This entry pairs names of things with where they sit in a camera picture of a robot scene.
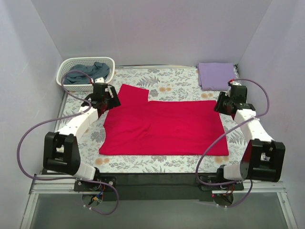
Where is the red t shirt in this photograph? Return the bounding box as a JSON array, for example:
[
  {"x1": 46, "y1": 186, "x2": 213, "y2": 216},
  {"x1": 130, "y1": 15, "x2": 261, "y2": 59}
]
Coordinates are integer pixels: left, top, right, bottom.
[{"x1": 99, "y1": 84, "x2": 224, "y2": 156}]

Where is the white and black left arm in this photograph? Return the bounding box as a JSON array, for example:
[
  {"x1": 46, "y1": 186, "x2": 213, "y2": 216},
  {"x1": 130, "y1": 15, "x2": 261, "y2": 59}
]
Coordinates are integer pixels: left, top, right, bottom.
[{"x1": 43, "y1": 83, "x2": 121, "y2": 181}]

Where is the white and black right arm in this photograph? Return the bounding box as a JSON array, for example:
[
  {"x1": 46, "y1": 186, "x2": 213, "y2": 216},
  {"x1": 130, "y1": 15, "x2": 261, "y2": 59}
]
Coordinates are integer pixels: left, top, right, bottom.
[{"x1": 214, "y1": 83, "x2": 285, "y2": 182}]

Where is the crumpled grey-blue t shirt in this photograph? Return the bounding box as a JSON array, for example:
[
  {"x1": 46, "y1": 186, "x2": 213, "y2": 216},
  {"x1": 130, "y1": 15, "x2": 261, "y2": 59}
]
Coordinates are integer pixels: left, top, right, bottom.
[{"x1": 64, "y1": 62, "x2": 110, "y2": 85}]

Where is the folded purple t shirt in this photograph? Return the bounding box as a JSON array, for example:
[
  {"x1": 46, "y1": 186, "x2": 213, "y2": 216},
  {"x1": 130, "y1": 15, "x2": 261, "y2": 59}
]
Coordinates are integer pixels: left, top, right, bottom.
[{"x1": 197, "y1": 62, "x2": 236, "y2": 91}]

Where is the white perforated plastic basket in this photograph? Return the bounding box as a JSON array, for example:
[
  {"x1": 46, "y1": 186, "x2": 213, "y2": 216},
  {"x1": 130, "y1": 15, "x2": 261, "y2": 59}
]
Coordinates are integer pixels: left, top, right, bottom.
[{"x1": 56, "y1": 57, "x2": 115, "y2": 92}]

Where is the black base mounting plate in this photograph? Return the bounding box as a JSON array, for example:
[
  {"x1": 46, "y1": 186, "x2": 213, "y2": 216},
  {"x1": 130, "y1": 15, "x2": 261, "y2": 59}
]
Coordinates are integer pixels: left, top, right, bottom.
[{"x1": 73, "y1": 173, "x2": 244, "y2": 202}]

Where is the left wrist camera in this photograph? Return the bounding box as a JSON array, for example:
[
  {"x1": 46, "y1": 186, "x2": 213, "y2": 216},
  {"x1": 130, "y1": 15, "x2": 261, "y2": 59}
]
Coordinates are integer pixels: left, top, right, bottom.
[{"x1": 94, "y1": 77, "x2": 105, "y2": 83}]

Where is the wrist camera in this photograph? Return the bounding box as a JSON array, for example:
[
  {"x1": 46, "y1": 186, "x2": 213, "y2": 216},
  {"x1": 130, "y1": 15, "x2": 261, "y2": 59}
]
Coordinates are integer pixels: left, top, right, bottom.
[
  {"x1": 228, "y1": 79, "x2": 242, "y2": 87},
  {"x1": 94, "y1": 77, "x2": 105, "y2": 83}
]

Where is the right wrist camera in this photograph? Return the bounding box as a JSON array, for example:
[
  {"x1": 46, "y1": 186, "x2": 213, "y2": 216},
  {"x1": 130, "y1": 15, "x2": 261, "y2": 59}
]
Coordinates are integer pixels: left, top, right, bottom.
[{"x1": 228, "y1": 79, "x2": 242, "y2": 87}]

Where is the aluminium frame rail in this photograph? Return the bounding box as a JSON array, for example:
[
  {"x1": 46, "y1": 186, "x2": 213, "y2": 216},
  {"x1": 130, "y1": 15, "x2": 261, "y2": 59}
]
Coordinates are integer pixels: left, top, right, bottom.
[{"x1": 30, "y1": 174, "x2": 77, "y2": 194}]

